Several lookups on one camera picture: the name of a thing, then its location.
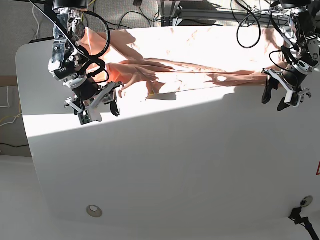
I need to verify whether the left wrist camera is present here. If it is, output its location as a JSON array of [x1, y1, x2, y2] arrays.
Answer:
[[284, 91, 304, 107]]

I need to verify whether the aluminium frame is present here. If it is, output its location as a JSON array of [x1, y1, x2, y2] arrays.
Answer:
[[157, 0, 281, 28]]

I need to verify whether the salmon pink T-shirt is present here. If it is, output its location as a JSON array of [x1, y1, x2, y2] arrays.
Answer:
[[94, 26, 285, 99]]

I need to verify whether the metal table grommet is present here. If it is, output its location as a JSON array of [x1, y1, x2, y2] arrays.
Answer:
[[86, 205, 103, 218], [300, 195, 313, 208]]

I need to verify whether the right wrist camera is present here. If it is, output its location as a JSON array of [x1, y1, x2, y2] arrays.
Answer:
[[77, 109, 92, 126]]

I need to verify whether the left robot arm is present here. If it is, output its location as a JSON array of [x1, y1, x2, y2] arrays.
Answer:
[[261, 0, 320, 112]]

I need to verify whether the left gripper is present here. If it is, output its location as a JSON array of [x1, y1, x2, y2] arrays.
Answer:
[[261, 61, 312, 112]]

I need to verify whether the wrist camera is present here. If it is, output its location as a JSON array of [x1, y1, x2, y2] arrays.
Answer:
[[77, 109, 92, 126], [284, 91, 304, 107]]

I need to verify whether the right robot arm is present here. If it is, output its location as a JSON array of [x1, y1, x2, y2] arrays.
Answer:
[[48, 0, 120, 125]]

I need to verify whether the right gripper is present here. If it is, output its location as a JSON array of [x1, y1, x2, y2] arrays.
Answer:
[[63, 75, 123, 122]]

